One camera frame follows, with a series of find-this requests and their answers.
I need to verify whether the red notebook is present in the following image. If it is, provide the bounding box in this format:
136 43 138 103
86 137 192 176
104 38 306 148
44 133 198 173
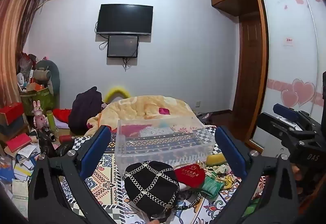
6 133 33 153

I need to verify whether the black television cable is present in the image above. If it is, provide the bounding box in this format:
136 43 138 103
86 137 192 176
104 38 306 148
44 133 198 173
96 20 109 51

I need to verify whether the brown striped curtain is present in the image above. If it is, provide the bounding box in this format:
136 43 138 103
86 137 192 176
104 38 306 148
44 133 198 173
0 0 47 110

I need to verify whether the green knitted cloth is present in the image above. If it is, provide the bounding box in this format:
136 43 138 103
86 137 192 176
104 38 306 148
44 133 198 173
201 175 225 198

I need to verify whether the green basket of toys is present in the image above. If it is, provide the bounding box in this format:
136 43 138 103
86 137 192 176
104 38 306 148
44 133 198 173
20 86 56 115

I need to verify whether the small black wall monitor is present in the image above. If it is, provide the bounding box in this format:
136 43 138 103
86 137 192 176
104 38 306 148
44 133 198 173
107 35 139 58

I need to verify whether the floral yellow cloth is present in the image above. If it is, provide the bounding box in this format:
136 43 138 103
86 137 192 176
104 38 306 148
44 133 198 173
204 162 243 190

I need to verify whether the black backpack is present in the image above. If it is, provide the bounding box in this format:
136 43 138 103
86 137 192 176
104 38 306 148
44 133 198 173
68 86 103 136

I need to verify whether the yellow printed quilt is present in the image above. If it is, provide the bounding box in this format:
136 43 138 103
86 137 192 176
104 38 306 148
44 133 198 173
85 95 198 136

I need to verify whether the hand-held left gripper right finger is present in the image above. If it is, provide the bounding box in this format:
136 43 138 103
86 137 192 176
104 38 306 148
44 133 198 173
209 125 300 224

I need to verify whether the red cloth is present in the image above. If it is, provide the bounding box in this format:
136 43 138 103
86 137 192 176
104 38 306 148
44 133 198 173
53 108 73 123

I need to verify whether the black hat with silver chains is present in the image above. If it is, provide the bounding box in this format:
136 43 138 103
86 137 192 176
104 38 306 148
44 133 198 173
124 160 180 222

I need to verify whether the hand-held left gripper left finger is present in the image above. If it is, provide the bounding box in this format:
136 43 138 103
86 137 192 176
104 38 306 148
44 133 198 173
28 125 120 224

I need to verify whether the black metal flashlight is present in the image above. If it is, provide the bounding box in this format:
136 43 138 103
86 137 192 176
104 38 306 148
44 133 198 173
38 125 57 142

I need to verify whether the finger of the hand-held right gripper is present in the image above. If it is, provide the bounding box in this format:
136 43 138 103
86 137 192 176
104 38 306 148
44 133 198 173
273 103 300 122

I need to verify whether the green cylinder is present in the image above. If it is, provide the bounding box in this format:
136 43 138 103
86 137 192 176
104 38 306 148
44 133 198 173
46 110 57 133

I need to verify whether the red embroidered pouch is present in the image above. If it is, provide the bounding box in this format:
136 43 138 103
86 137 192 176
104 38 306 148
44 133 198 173
174 163 206 184

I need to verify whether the yellow sponge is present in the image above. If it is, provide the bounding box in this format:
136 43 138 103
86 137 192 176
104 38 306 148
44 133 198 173
206 154 228 166

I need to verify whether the white sliding door with hearts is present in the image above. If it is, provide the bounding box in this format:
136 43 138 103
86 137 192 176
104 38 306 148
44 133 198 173
258 0 326 149

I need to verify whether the red box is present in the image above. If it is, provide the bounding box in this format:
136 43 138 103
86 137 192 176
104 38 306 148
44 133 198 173
0 102 25 126

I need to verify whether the wooden wardrobe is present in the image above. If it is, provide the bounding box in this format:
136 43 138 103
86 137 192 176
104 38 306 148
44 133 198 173
209 0 310 154

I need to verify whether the patterned bed sheet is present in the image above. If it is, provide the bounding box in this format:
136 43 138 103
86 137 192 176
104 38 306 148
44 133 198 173
57 125 272 224

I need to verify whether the yellow fuzzy ring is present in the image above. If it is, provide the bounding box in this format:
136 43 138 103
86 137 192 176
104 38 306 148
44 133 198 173
103 85 131 103

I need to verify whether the pink rabbit toy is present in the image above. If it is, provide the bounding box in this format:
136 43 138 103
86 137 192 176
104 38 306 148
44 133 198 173
32 100 48 128

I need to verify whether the clear plastic storage box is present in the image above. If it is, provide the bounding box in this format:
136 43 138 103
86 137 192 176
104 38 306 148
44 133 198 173
114 115 216 174

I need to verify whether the pile of papers and books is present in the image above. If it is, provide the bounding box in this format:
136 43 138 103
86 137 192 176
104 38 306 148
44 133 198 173
0 143 41 200

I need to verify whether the wall-mounted black television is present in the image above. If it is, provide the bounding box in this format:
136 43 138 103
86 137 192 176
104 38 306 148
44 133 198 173
96 4 154 36

